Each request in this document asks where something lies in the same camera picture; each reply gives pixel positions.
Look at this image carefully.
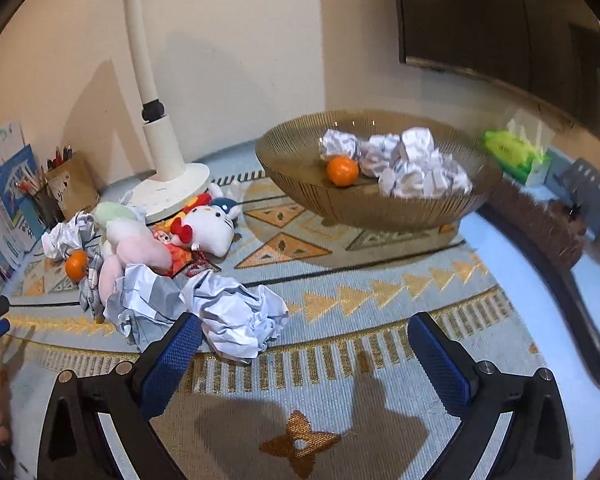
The pale green plush toy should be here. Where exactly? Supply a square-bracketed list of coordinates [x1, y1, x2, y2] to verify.
[92, 201, 146, 228]

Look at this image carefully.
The orange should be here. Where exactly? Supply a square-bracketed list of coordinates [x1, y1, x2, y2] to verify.
[64, 250, 90, 281]
[326, 155, 360, 188]

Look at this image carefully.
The red snack packet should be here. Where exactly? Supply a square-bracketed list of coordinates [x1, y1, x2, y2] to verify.
[152, 227, 201, 277]

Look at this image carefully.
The grey checkered cloth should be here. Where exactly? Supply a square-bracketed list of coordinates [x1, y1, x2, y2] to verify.
[77, 245, 111, 322]

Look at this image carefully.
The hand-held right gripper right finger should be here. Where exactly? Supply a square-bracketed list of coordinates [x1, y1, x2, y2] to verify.
[407, 312, 573, 480]

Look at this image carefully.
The green tissue box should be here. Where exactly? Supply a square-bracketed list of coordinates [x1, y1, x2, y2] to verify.
[482, 109, 556, 187]

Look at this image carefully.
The pile of paper balls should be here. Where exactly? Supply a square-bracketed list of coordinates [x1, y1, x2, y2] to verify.
[319, 126, 473, 198]

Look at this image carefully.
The pink plush toy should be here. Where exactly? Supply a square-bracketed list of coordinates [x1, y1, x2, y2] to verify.
[97, 220, 173, 306]

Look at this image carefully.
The small white paper sheet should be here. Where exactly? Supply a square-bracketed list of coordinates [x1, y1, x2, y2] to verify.
[41, 211, 98, 261]

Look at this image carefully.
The large white paper sheet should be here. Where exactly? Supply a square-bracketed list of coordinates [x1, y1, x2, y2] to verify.
[182, 270, 290, 361]

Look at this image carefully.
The white cat plush red bow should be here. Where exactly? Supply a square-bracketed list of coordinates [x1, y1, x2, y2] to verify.
[170, 200, 238, 258]

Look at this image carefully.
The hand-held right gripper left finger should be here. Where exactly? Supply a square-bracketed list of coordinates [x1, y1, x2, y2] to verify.
[37, 312, 203, 480]

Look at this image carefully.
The stack of booklets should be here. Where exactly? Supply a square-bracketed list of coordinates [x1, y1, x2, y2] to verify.
[0, 121, 41, 271]

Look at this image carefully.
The black television screen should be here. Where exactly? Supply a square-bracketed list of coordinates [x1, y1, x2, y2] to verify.
[391, 0, 600, 141]

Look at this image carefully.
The brown wicker basket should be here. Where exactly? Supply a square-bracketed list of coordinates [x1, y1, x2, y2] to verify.
[480, 175, 588, 271]

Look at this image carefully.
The blue patterned table mat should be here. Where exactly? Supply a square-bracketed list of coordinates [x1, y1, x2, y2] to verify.
[2, 160, 556, 480]

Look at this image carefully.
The brown pen holder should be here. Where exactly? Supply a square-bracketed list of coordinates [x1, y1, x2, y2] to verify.
[45, 146, 101, 208]

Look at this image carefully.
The white desk lamp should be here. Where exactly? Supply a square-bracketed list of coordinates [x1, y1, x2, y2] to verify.
[62, 0, 212, 223]

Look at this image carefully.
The blue and white plush toy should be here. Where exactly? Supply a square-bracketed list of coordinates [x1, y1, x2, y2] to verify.
[200, 182, 243, 221]

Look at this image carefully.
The black mesh pencil holder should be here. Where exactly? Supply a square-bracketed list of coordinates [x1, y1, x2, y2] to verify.
[17, 167, 66, 231]

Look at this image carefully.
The amber ribbed glass bowl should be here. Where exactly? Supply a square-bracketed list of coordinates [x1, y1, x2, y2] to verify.
[255, 109, 503, 233]

